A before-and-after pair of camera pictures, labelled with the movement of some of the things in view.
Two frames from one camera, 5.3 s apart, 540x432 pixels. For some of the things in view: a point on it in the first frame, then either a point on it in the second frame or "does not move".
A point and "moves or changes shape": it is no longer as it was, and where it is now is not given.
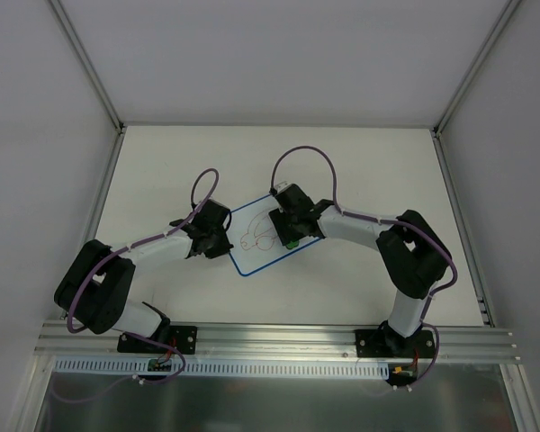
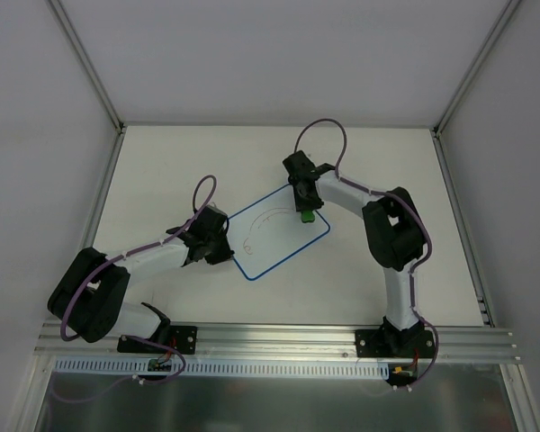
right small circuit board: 403,372 does not move
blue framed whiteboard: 256,243 does not move
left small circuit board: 153,364 does not move
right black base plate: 386,344 does not move
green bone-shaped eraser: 292,245 moves or changes shape
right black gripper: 290,230 -> 306,201
